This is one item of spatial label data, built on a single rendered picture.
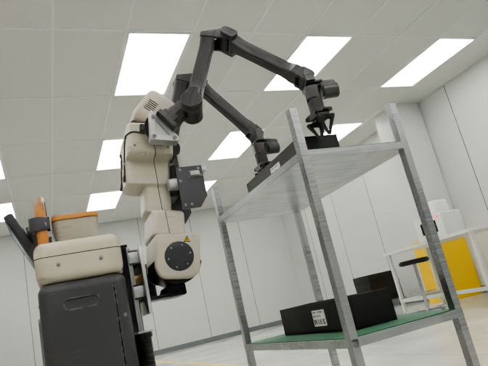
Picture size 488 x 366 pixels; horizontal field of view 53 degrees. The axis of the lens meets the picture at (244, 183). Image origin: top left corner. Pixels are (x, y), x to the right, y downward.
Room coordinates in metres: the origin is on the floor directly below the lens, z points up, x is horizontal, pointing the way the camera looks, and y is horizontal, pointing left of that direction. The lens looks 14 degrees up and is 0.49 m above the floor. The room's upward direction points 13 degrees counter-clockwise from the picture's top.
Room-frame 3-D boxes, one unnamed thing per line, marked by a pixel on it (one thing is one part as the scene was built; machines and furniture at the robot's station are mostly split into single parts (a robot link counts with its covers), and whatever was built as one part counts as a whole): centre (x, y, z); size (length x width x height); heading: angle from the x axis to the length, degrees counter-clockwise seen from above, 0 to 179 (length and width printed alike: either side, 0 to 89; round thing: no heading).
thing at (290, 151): (2.02, -0.20, 1.01); 0.57 x 0.17 x 0.11; 23
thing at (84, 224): (1.67, 0.62, 0.87); 0.23 x 0.15 x 0.11; 23
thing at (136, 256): (1.84, 0.39, 0.68); 0.28 x 0.27 x 0.25; 23
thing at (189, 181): (1.83, 0.25, 0.99); 0.28 x 0.16 x 0.22; 23
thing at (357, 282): (8.31, -1.78, 0.30); 0.64 x 0.44 x 0.60; 117
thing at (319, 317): (2.02, -0.22, 0.41); 0.57 x 0.17 x 0.11; 24
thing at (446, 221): (6.04, -2.21, 1.03); 0.44 x 0.37 x 0.46; 30
